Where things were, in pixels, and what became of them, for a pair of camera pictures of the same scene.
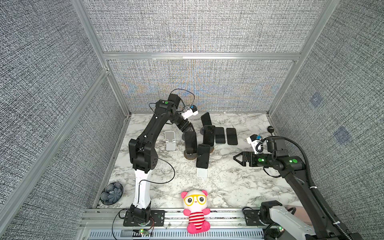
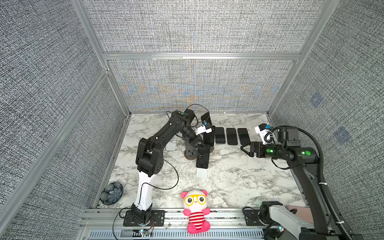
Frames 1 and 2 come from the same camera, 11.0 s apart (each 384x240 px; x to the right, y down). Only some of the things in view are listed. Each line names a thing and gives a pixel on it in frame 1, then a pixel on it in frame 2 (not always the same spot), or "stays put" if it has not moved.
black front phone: [203, 156] stays put
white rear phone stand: [171, 141] stays put
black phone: [191, 144] → [244, 136]
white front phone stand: [202, 172] stays put
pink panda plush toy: [195, 201] stays put
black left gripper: [188, 125] → [196, 140]
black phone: [220, 135] stays put
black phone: [232, 138] stays put
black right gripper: [245, 157] → [253, 149]
